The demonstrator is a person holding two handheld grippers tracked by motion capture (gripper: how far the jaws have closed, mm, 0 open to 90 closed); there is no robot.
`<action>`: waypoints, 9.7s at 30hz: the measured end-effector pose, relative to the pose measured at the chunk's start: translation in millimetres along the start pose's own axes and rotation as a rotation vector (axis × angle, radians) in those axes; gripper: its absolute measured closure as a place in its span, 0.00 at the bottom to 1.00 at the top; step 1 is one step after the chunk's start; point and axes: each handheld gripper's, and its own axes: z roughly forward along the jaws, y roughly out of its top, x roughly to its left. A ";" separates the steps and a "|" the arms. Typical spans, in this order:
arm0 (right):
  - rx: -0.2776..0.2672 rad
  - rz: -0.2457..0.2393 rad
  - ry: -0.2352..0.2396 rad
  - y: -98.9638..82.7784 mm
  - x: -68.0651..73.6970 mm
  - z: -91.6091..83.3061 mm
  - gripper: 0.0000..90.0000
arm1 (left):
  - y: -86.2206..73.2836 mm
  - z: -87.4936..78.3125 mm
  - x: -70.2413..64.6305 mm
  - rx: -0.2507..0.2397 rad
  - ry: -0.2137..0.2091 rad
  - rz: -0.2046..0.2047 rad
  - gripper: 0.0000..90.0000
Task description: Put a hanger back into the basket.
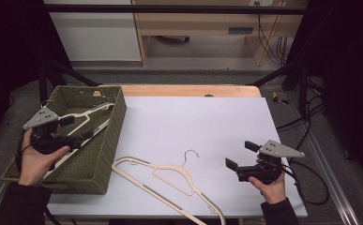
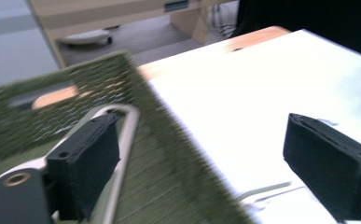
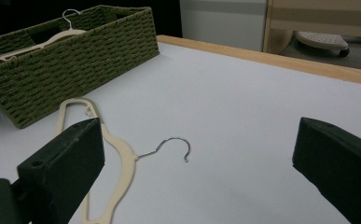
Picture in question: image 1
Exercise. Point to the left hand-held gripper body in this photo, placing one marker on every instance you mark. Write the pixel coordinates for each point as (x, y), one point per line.
(41, 118)

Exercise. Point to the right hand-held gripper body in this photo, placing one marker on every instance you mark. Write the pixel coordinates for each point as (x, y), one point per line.
(279, 150)

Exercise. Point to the beige clothes hanger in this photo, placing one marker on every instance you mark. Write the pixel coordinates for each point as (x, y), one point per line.
(85, 115)
(169, 166)

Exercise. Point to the green woven basket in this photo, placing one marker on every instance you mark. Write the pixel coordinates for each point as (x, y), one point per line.
(88, 162)

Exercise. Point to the person's right hand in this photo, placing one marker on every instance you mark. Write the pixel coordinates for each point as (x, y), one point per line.
(273, 192)

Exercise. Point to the person's left hand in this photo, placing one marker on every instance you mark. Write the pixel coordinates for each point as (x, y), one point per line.
(35, 165)

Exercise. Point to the yellow and black tool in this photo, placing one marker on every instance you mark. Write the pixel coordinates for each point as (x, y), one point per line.
(276, 98)

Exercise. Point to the white table sheet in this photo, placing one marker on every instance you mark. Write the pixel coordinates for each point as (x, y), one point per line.
(185, 125)

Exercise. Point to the black curtain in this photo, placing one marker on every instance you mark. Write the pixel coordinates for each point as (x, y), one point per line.
(10, 40)
(348, 62)

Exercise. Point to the white cabinet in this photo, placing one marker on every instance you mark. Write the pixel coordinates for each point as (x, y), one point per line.
(98, 37)

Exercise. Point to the wooden desk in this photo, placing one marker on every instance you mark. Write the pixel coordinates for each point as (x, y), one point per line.
(194, 23)

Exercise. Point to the black metal frame stand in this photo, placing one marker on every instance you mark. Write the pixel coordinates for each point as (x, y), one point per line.
(302, 87)
(43, 84)

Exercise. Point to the black horizontal frame bar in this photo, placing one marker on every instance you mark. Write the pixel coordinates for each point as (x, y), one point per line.
(169, 9)

